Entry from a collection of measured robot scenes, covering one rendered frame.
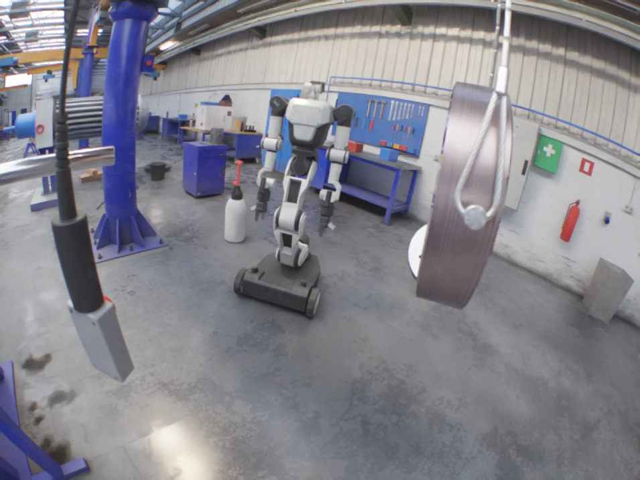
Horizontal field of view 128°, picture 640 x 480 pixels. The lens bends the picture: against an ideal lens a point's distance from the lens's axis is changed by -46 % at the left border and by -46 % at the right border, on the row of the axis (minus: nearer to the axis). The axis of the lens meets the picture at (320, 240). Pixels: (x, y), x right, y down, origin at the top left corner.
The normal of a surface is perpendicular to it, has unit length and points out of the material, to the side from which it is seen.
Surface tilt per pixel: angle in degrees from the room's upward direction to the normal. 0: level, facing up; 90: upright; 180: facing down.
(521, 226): 90
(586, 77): 90
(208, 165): 90
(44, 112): 90
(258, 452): 0
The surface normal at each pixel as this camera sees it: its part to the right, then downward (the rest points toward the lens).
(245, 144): 0.73, 0.38
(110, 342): 0.98, 0.19
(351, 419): 0.16, -0.90
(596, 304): -0.59, 0.29
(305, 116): -0.22, 0.36
